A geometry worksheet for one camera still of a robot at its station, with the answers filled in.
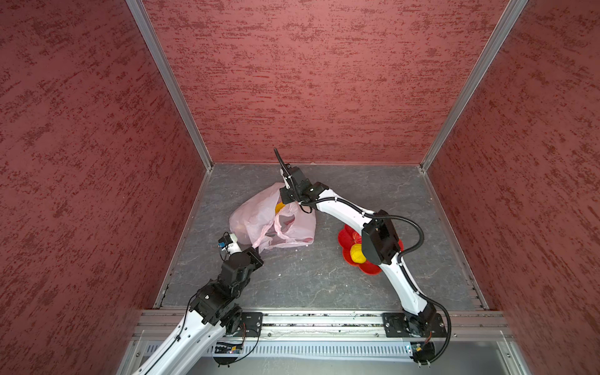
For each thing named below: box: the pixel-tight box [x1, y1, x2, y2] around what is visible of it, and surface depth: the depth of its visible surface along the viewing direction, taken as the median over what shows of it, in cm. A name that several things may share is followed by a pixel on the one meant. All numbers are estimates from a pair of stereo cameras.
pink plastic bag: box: [228, 182, 317, 252], surface depth 83 cm
